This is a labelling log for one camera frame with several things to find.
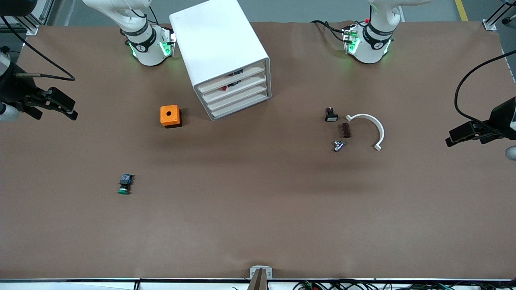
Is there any white drawer cabinet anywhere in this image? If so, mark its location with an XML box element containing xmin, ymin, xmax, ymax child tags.
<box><xmin>169</xmin><ymin>0</ymin><xmax>273</xmax><ymax>121</ymax></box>

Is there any orange button enclosure box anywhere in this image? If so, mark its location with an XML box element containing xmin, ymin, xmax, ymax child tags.
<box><xmin>160</xmin><ymin>105</ymin><xmax>182</xmax><ymax>128</ymax></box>

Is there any black base cable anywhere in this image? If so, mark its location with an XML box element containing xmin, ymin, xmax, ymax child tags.
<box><xmin>310</xmin><ymin>19</ymin><xmax>349</xmax><ymax>43</ymax></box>

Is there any brown camera pole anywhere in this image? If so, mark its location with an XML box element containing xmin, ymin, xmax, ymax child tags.
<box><xmin>247</xmin><ymin>269</ymin><xmax>270</xmax><ymax>290</ymax></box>

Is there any white curved plastic bracket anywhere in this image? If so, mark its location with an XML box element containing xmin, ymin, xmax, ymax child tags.
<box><xmin>345</xmin><ymin>114</ymin><xmax>385</xmax><ymax>151</ymax></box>

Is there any aluminium frame profile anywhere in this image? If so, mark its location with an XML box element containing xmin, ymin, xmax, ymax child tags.
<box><xmin>483</xmin><ymin>0</ymin><xmax>516</xmax><ymax>32</ymax></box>
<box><xmin>12</xmin><ymin>0</ymin><xmax>55</xmax><ymax>36</ymax></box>

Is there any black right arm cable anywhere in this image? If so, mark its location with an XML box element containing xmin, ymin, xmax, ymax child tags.
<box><xmin>0</xmin><ymin>15</ymin><xmax>76</xmax><ymax>81</ymax></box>

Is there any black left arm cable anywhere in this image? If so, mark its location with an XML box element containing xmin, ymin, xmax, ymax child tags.
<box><xmin>454</xmin><ymin>50</ymin><xmax>516</xmax><ymax>133</ymax></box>

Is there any green mushroom push button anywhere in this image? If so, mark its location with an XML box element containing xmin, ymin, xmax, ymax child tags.
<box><xmin>118</xmin><ymin>174</ymin><xmax>134</xmax><ymax>195</ymax></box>

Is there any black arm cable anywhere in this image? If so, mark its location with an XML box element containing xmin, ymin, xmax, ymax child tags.
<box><xmin>0</xmin><ymin>15</ymin><xmax>76</xmax><ymax>81</ymax></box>
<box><xmin>454</xmin><ymin>50</ymin><xmax>516</xmax><ymax>133</ymax></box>

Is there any grey metal bracket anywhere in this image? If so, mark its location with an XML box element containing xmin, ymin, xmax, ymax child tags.
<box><xmin>250</xmin><ymin>266</ymin><xmax>273</xmax><ymax>280</ymax></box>

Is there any white plastic drawer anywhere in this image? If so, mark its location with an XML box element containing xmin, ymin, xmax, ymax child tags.
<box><xmin>205</xmin><ymin>82</ymin><xmax>269</xmax><ymax>112</ymax></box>
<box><xmin>202</xmin><ymin>72</ymin><xmax>268</xmax><ymax>104</ymax></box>
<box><xmin>209</xmin><ymin>91</ymin><xmax>270</xmax><ymax>120</ymax></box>
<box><xmin>198</xmin><ymin>62</ymin><xmax>267</xmax><ymax>94</ymax></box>

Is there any black cable bundle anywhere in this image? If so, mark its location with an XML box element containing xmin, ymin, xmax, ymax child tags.
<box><xmin>292</xmin><ymin>280</ymin><xmax>516</xmax><ymax>290</ymax></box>

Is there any brown table mat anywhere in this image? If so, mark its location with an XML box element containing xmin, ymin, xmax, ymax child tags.
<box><xmin>0</xmin><ymin>20</ymin><xmax>516</xmax><ymax>280</ymax></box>

